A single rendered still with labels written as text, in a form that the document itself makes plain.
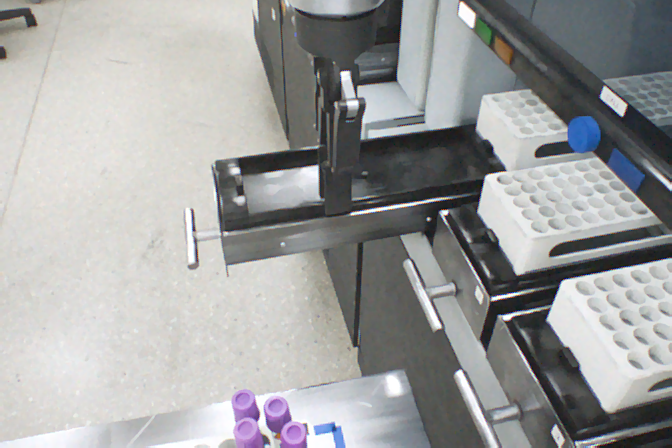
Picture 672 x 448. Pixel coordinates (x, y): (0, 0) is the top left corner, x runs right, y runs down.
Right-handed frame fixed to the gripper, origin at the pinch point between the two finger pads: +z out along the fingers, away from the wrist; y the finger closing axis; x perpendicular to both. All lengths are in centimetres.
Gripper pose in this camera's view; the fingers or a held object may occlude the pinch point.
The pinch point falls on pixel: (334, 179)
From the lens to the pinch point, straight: 64.0
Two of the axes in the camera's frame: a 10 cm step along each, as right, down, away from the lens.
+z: 0.0, 7.6, 6.5
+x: -9.7, 1.6, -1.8
